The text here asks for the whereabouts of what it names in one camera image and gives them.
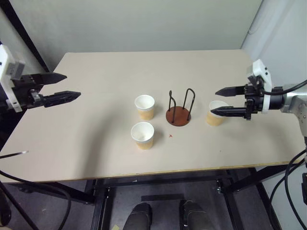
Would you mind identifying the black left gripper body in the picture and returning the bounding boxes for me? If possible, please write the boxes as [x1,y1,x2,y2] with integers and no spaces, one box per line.
[11,74,46,110]

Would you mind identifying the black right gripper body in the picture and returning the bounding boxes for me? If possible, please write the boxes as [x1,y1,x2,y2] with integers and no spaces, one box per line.
[243,75,265,121]

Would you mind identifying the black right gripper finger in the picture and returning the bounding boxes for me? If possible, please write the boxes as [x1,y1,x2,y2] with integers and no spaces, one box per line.
[215,86,246,97]
[210,106,248,118]

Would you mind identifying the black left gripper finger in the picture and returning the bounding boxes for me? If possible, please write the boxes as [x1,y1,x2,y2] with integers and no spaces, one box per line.
[32,72,68,86]
[43,91,82,108]

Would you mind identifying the white and tan paper cup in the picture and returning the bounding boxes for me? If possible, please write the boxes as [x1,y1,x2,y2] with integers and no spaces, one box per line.
[134,94,155,121]
[130,122,154,151]
[206,100,228,127]

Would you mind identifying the thin black rod, white tip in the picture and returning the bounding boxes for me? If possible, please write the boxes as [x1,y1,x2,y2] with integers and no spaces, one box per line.
[0,150,30,159]

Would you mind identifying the small black box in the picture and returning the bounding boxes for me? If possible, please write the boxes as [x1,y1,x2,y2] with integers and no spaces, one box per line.
[301,172,307,205]

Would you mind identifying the black floor tape strip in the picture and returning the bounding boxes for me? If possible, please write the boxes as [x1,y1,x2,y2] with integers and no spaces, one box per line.
[141,194,184,203]

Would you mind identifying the black tripod leg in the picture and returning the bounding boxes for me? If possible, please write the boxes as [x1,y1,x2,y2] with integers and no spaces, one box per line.
[0,181,38,230]

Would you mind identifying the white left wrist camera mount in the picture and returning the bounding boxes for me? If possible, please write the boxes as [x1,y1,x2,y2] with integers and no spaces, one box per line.
[0,44,26,113]

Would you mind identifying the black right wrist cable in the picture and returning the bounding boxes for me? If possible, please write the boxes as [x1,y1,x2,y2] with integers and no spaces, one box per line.
[260,80,307,94]

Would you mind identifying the black slanted frame post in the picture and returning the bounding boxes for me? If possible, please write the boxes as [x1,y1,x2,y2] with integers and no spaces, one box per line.
[0,0,51,73]

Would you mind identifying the brown cup holder stand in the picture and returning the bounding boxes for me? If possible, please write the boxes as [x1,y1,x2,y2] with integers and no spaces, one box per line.
[165,88,196,127]

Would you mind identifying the thick black floor cable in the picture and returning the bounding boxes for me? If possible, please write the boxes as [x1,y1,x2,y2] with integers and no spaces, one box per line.
[0,170,72,230]

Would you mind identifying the black hanging cable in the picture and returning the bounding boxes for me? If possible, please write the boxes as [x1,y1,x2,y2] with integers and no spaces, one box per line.
[269,149,307,230]
[284,158,307,230]

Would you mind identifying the black metal table frame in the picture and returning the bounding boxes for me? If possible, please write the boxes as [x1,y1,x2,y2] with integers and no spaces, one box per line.
[14,164,298,230]

